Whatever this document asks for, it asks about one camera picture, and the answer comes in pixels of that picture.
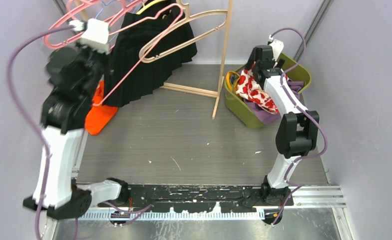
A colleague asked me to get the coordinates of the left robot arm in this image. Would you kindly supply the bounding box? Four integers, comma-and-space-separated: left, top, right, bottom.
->
22, 47, 130, 220

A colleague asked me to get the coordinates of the pink empty hanger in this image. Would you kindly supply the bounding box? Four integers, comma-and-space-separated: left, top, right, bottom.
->
43, 2, 95, 50

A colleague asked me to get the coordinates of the purple skirt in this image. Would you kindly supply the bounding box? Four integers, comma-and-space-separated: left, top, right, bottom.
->
245, 79, 306, 126

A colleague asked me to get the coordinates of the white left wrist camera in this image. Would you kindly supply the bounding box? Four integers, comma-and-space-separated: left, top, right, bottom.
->
69, 18, 110, 54

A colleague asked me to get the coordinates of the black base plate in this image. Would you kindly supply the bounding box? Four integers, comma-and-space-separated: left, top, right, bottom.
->
109, 183, 293, 214

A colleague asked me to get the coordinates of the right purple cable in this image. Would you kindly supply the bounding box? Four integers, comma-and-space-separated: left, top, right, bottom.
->
270, 27, 329, 229

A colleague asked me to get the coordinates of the black skirt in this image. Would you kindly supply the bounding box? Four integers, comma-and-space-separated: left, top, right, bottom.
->
102, 0, 198, 109

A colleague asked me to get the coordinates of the thin pink wire hanger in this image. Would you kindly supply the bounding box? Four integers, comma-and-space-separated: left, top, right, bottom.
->
93, 0, 185, 108

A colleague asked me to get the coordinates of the pink plastic hanger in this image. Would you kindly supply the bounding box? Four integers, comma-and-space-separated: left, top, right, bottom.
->
65, 0, 146, 27

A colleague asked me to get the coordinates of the cream yellow hanger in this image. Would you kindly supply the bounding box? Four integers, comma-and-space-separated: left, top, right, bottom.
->
135, 0, 167, 15

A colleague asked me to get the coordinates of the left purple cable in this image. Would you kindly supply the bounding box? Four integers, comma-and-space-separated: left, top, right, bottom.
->
5, 24, 153, 240

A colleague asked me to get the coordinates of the wooden clothes rack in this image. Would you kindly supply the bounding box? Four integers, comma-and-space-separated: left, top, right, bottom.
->
73, 0, 234, 120

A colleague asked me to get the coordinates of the purple cable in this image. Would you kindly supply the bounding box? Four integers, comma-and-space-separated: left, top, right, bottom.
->
270, 27, 329, 229
5, 24, 153, 240

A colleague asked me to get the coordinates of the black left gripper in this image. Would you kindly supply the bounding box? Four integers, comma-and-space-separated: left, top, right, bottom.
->
75, 36, 114, 101

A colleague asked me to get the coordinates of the green plastic basket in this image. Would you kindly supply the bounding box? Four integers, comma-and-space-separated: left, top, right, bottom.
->
224, 65, 312, 129

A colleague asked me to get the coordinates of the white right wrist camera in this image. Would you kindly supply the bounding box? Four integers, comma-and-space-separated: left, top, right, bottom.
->
268, 38, 284, 62

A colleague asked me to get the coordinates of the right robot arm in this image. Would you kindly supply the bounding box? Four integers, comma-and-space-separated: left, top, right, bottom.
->
245, 45, 319, 206

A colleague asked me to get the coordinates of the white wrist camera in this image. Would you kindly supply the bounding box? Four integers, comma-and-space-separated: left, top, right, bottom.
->
69, 18, 110, 54
268, 38, 284, 62

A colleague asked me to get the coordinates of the red white patterned garment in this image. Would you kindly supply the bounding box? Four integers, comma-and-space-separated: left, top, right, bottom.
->
235, 69, 281, 115

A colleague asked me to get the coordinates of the orange cloth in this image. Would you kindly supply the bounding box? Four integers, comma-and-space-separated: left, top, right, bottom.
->
84, 80, 118, 136

